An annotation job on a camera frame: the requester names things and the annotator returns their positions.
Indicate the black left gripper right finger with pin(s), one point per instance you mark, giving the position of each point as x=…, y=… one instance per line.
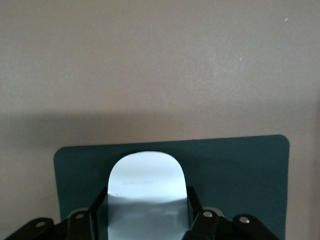
x=212, y=225

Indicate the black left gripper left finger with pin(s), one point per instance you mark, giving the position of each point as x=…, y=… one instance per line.
x=75, y=225

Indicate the white computer mouse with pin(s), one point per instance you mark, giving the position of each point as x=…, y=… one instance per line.
x=147, y=175

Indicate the black square mouse pad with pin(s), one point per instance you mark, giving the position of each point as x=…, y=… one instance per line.
x=237, y=175

